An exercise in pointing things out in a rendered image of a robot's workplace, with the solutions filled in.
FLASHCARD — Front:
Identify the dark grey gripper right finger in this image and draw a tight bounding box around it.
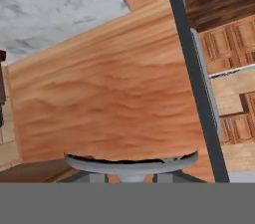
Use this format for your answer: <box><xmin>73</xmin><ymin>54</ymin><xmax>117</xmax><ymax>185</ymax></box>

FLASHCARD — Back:
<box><xmin>151</xmin><ymin>169</ymin><xmax>207</xmax><ymax>183</ymax></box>

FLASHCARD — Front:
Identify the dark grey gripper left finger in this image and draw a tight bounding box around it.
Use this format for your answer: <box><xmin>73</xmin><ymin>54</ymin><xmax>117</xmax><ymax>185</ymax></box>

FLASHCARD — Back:
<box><xmin>60</xmin><ymin>169</ymin><xmax>110</xmax><ymax>183</ymax></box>

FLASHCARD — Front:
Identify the grey round stool seat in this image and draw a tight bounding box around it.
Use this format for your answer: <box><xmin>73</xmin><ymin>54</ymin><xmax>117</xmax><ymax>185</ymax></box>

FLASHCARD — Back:
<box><xmin>64</xmin><ymin>149</ymin><xmax>199</xmax><ymax>183</ymax></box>

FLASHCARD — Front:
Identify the wooden kitchen island side panel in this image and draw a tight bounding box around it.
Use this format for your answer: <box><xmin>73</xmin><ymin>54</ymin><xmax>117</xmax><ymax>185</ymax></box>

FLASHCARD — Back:
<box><xmin>7</xmin><ymin>0</ymin><xmax>217</xmax><ymax>183</ymax></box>

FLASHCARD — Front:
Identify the wooden panelled cupboard run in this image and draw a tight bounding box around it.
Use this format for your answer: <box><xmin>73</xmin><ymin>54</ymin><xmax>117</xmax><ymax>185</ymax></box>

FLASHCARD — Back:
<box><xmin>217</xmin><ymin>91</ymin><xmax>255</xmax><ymax>146</ymax></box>
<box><xmin>198</xmin><ymin>14</ymin><xmax>255</xmax><ymax>76</ymax></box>

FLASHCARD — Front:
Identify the dark grey metal bar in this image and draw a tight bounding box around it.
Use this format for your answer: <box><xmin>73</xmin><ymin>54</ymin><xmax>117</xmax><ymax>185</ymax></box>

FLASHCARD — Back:
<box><xmin>161</xmin><ymin>0</ymin><xmax>231</xmax><ymax>183</ymax></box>

